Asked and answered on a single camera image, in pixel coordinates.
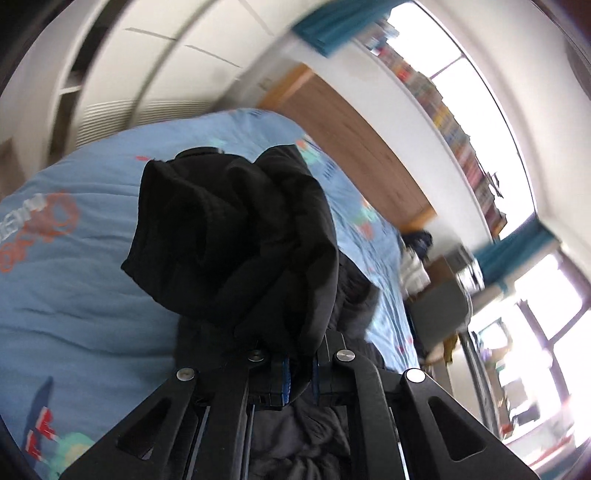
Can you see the black puffer jacket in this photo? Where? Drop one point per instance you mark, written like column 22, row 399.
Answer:
column 231, row 230

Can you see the wooden headboard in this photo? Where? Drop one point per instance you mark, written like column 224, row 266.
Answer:
column 351, row 138

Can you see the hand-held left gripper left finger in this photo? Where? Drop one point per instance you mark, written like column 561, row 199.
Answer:
column 286, row 384

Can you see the dark blue bag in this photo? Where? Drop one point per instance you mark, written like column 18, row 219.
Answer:
column 418, row 242

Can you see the grey chair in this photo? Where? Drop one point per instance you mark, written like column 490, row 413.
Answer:
column 438, row 314

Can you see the wooden desk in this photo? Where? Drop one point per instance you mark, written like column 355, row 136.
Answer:
column 438, row 270

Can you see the row of colourful books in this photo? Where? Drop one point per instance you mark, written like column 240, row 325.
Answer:
column 443, row 115

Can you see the teal curtain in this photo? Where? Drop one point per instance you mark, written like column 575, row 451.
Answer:
column 517, row 251
column 337, row 25

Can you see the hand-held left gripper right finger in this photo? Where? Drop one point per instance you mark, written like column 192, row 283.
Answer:
column 316, row 379

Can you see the white wardrobe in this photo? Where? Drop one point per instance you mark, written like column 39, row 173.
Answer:
column 152, row 69

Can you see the blue printed blanket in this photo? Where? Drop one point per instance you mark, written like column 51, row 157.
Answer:
column 69, row 277

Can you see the white cloth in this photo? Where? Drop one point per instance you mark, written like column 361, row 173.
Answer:
column 414, row 272

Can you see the grey box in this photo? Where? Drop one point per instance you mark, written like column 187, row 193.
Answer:
column 464, row 267

